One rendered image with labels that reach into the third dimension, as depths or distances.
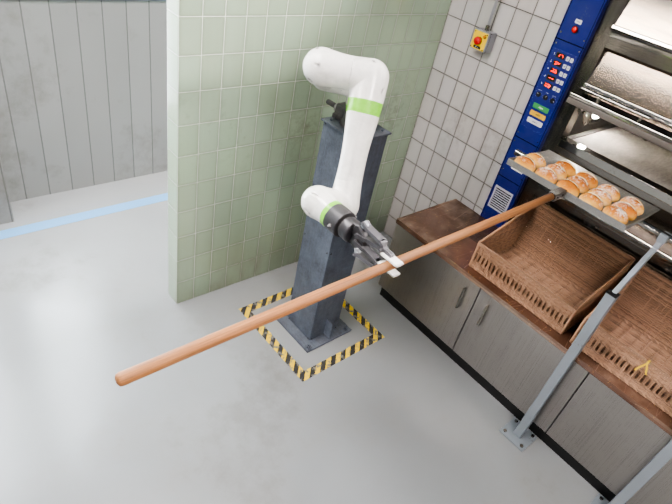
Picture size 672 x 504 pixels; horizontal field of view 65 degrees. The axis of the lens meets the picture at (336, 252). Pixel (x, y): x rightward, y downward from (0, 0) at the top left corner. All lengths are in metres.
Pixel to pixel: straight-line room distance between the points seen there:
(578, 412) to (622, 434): 0.19
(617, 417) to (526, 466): 0.50
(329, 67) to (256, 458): 1.62
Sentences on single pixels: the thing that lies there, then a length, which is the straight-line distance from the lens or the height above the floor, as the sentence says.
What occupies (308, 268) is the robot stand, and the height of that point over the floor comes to 0.43.
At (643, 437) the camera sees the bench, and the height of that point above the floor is 0.46.
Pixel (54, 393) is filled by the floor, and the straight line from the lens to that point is 2.72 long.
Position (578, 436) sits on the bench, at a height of 0.22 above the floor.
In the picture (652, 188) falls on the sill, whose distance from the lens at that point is 2.80.
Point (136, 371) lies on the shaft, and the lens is 1.17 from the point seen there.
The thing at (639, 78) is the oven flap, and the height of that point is 1.56.
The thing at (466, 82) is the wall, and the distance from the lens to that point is 3.21.
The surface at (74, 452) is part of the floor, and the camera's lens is 2.53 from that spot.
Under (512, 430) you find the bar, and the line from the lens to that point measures 2.91.
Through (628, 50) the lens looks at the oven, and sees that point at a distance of 2.78.
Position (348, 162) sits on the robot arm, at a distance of 1.78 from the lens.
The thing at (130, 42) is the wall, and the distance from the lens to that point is 3.70.
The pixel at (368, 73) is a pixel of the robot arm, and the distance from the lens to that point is 1.79.
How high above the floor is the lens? 2.11
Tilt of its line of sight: 37 degrees down
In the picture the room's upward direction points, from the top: 13 degrees clockwise
